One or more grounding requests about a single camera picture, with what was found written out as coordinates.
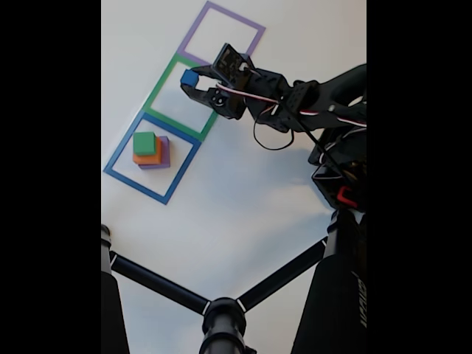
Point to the small blue cube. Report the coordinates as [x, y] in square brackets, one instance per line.
[190, 77]

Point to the purple square block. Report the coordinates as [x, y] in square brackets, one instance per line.
[166, 153]

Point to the green square block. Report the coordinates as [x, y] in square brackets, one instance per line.
[144, 142]

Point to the orange square block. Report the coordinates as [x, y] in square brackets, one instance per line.
[147, 159]

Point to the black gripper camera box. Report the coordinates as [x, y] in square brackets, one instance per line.
[234, 66]

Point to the green square frame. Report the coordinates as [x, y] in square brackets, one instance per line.
[156, 92]

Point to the purple square frame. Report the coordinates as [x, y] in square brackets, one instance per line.
[254, 40]

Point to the blue square frame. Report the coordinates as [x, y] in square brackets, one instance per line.
[147, 188]

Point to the black camera tripod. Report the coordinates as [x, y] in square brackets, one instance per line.
[332, 295]

